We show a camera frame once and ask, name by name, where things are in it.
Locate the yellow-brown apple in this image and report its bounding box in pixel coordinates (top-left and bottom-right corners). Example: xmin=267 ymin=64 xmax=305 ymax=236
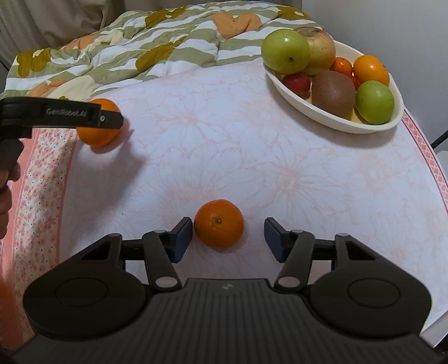
xmin=294 ymin=26 xmax=337 ymax=76

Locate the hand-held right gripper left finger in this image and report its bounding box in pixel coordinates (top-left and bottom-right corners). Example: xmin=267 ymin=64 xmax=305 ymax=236
xmin=81 ymin=217 xmax=193 ymax=289

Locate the person's left hand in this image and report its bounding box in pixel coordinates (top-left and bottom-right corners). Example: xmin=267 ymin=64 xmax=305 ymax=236
xmin=0 ymin=164 xmax=22 ymax=239

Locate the small orange tangerine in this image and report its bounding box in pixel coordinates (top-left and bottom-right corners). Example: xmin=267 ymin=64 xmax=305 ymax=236
xmin=329 ymin=57 xmax=353 ymax=78

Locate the pink floral bed sheet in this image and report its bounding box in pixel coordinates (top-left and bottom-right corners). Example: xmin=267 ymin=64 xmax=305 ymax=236
xmin=0 ymin=58 xmax=448 ymax=351

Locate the brown kiwi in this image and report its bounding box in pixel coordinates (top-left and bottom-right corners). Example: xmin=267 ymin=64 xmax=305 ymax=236
xmin=311 ymin=70 xmax=356 ymax=120

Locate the green striped floral blanket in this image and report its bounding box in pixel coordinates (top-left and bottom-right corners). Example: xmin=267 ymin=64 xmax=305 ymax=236
xmin=2 ymin=0 xmax=316 ymax=102

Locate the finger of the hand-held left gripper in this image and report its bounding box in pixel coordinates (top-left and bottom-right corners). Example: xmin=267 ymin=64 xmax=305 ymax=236
xmin=100 ymin=104 xmax=124 ymax=130

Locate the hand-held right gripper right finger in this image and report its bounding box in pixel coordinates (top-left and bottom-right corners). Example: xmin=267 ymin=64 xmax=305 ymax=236
xmin=264 ymin=217 xmax=380 ymax=289

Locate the beige curtain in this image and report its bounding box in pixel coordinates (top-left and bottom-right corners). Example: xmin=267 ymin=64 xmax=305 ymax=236
xmin=0 ymin=0 xmax=134 ymax=71

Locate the black cable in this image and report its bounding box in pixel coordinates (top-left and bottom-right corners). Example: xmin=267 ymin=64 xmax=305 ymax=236
xmin=430 ymin=129 xmax=448 ymax=149

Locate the cream plate with yellow print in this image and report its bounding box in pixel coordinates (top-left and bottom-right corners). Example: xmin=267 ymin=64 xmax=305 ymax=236
xmin=265 ymin=33 xmax=405 ymax=134

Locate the small red tomato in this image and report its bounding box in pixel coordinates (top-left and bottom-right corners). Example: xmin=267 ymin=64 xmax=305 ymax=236
xmin=282 ymin=73 xmax=311 ymax=97

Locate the green apple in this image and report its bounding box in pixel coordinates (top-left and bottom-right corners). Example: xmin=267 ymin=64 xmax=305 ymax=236
xmin=261 ymin=29 xmax=311 ymax=75
xmin=356 ymin=80 xmax=395 ymax=125

